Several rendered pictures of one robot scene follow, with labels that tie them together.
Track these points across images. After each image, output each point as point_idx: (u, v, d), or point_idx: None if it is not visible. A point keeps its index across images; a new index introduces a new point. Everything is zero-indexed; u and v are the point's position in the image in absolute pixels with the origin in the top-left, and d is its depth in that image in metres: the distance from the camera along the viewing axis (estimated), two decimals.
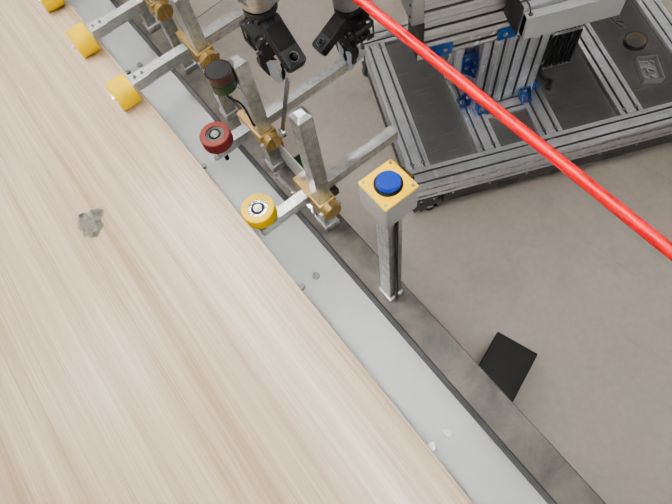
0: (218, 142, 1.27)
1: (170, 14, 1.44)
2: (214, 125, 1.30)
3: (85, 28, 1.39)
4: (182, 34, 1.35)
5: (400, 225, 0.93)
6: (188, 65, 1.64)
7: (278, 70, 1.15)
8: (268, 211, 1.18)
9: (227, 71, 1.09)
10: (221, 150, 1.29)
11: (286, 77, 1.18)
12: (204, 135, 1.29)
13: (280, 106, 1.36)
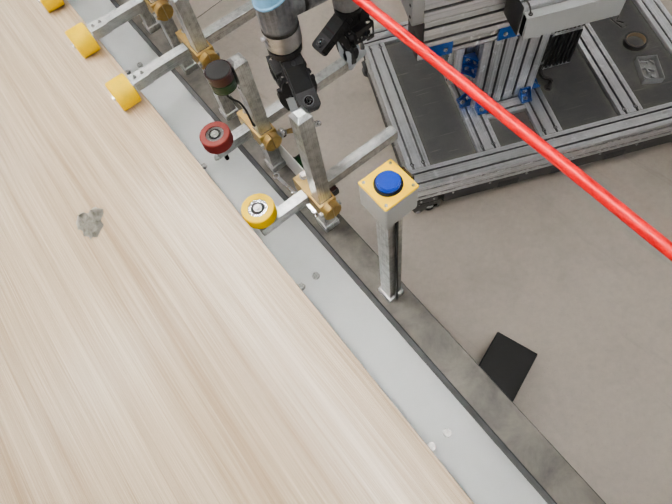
0: (218, 142, 1.27)
1: (170, 14, 1.44)
2: (214, 125, 1.30)
3: (85, 28, 1.39)
4: (182, 34, 1.35)
5: (400, 225, 0.93)
6: (188, 65, 1.64)
7: (298, 106, 1.17)
8: (268, 211, 1.18)
9: (227, 71, 1.09)
10: (221, 150, 1.29)
11: (318, 121, 1.19)
12: (204, 135, 1.29)
13: (280, 106, 1.36)
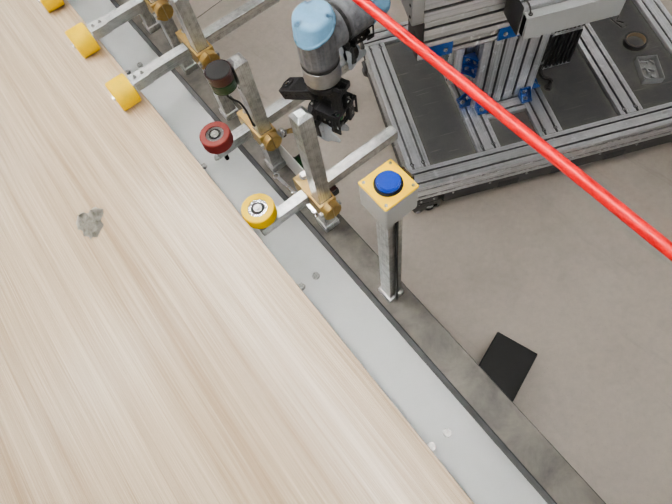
0: (218, 142, 1.27)
1: (170, 14, 1.44)
2: (214, 125, 1.30)
3: (85, 28, 1.39)
4: (182, 34, 1.35)
5: (400, 225, 0.93)
6: (188, 65, 1.64)
7: None
8: (268, 211, 1.18)
9: (227, 71, 1.09)
10: (221, 150, 1.29)
11: None
12: (204, 135, 1.29)
13: (280, 106, 1.36)
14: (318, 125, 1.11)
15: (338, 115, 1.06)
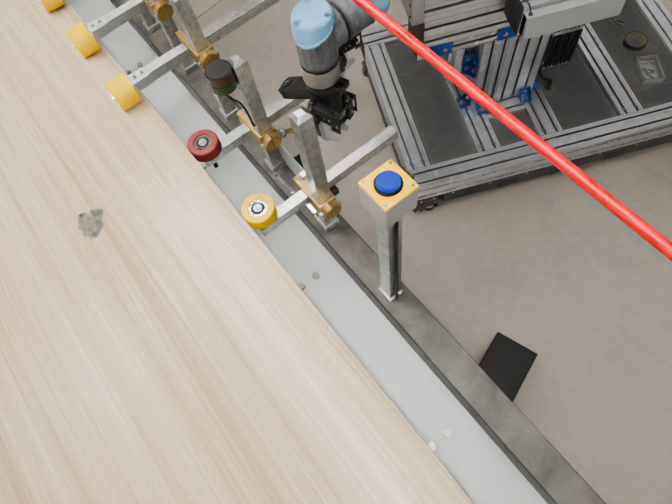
0: (206, 150, 1.27)
1: (170, 14, 1.44)
2: (202, 133, 1.29)
3: (85, 28, 1.39)
4: (182, 34, 1.35)
5: (400, 225, 0.93)
6: (188, 65, 1.64)
7: None
8: (268, 211, 1.18)
9: (227, 71, 1.09)
10: (209, 158, 1.28)
11: None
12: (192, 143, 1.28)
13: (268, 114, 1.35)
14: (317, 124, 1.11)
15: (337, 114, 1.06)
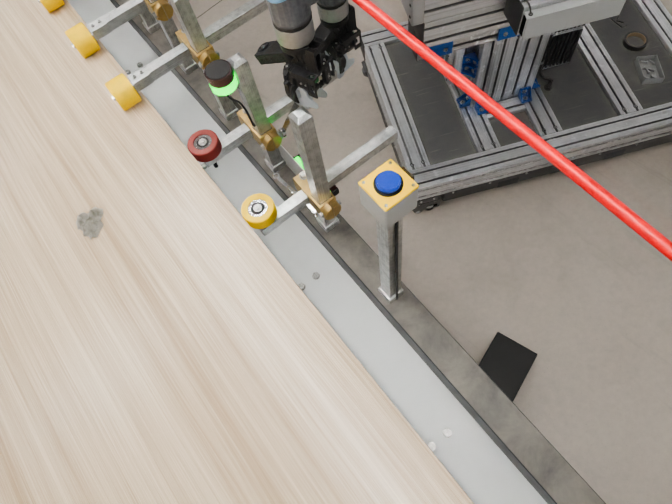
0: (206, 150, 1.27)
1: (170, 14, 1.44)
2: (202, 133, 1.29)
3: (85, 28, 1.39)
4: (182, 34, 1.35)
5: (400, 225, 0.93)
6: (188, 65, 1.64)
7: None
8: (268, 211, 1.18)
9: (227, 71, 1.09)
10: (209, 158, 1.28)
11: None
12: (192, 143, 1.28)
13: (267, 114, 1.35)
14: (295, 90, 1.09)
15: (314, 77, 1.04)
